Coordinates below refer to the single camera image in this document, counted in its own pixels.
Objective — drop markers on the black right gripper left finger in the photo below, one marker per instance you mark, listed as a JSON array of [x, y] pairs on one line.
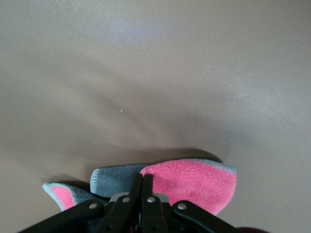
[[116, 213]]

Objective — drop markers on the pink and grey towel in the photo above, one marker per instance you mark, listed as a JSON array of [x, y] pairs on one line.
[[194, 184]]

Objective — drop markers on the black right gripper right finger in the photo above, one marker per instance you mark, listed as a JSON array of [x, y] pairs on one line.
[[155, 216]]

